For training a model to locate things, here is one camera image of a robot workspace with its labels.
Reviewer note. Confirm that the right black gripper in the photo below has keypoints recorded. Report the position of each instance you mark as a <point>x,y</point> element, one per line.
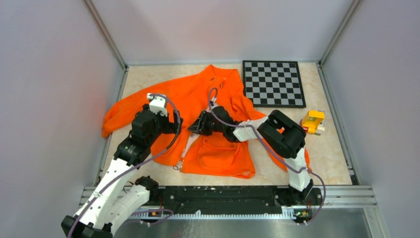
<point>199,125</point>

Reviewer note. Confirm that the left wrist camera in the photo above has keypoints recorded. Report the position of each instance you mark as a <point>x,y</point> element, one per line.
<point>157,104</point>

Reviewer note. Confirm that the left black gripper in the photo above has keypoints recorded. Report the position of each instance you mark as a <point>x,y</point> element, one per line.
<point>171,127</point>

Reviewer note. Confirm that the orange zip jacket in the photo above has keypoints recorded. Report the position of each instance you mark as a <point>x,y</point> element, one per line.
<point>205,146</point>

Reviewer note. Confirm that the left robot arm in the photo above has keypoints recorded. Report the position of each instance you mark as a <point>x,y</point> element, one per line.
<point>104,212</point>

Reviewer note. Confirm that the aluminium front rail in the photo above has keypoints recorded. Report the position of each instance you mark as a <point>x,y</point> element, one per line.
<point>334,196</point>

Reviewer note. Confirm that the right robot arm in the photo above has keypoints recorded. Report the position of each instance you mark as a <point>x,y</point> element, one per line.
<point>280,135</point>

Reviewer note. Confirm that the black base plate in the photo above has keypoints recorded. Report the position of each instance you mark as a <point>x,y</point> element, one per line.
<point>231,200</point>

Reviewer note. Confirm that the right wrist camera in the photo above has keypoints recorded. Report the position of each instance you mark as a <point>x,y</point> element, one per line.
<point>212,104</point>

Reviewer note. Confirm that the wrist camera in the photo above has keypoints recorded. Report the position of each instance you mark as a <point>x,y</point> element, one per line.
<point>157,104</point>
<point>212,104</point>

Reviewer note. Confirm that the black white checkerboard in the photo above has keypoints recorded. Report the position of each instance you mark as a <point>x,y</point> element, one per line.
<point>275,84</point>

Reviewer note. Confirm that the yellow red toy blocks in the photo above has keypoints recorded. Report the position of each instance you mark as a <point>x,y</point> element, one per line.
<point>312,122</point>

